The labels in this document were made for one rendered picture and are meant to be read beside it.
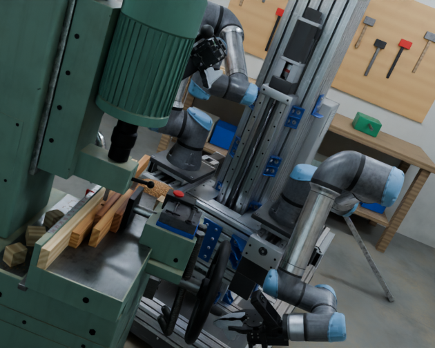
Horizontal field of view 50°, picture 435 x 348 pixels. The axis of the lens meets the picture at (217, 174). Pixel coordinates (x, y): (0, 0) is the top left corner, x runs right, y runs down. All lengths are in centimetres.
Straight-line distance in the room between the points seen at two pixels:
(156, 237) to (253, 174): 82
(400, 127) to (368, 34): 88
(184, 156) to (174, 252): 79
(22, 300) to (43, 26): 61
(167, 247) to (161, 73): 43
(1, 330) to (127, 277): 35
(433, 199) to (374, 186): 350
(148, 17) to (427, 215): 419
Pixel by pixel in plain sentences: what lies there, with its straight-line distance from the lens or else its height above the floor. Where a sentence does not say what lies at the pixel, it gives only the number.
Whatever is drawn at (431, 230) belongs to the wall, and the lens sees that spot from 501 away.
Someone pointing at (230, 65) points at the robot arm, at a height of 131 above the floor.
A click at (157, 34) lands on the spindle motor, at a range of 103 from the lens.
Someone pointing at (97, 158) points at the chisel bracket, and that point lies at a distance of 118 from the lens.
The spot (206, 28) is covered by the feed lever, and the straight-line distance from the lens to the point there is 122.
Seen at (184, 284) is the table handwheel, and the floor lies 81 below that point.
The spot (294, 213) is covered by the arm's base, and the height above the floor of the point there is 88.
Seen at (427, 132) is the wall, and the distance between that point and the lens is 467.
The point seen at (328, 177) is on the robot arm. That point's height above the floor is 117.
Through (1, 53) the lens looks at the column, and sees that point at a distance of 114.
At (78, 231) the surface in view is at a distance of 112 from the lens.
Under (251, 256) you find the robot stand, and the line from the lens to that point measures 177.
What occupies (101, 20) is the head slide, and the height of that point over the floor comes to 139.
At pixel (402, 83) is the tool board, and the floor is 131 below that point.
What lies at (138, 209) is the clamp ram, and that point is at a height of 96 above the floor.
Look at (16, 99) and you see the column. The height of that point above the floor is 116.
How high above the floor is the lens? 155
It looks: 21 degrees down
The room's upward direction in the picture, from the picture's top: 22 degrees clockwise
